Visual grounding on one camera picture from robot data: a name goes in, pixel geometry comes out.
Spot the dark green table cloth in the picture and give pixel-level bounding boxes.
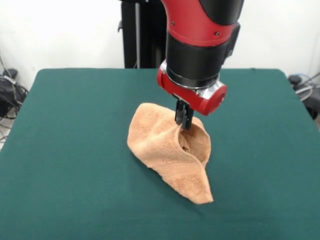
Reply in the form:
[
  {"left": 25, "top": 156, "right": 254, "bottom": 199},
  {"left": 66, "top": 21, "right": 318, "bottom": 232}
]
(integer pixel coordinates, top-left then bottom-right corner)
[{"left": 0, "top": 67, "right": 320, "bottom": 240}]

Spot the black cable tangle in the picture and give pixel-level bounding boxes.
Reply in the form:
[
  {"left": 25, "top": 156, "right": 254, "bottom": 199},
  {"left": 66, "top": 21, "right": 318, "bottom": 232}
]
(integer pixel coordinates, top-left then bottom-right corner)
[{"left": 0, "top": 74, "right": 30, "bottom": 121}]

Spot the peach terry towel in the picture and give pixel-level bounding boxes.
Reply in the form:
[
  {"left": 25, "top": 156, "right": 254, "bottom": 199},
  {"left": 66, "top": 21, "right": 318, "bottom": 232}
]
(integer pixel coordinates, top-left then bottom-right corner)
[{"left": 126, "top": 101, "right": 215, "bottom": 205}]

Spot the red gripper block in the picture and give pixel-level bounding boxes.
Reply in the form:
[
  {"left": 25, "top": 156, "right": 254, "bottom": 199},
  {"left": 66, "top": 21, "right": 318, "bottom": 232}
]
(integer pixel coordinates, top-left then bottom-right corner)
[{"left": 156, "top": 66, "right": 229, "bottom": 131}]

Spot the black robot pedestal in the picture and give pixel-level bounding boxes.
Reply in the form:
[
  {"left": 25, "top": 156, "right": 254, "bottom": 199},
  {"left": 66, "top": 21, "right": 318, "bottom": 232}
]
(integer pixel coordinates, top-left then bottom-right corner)
[{"left": 116, "top": 0, "right": 169, "bottom": 69}]

